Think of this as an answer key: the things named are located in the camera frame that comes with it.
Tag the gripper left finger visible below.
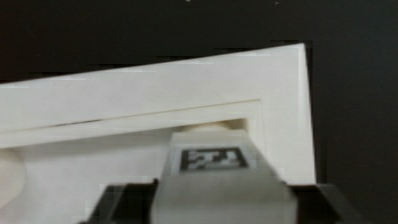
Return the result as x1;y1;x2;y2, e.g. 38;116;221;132
79;180;159;224

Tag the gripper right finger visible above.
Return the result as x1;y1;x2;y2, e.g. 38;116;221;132
290;184;363;224

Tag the white square tabletop tray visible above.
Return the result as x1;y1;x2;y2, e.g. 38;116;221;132
0;45;317;224

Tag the white leg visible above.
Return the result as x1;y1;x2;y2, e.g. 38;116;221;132
152;122;299;224

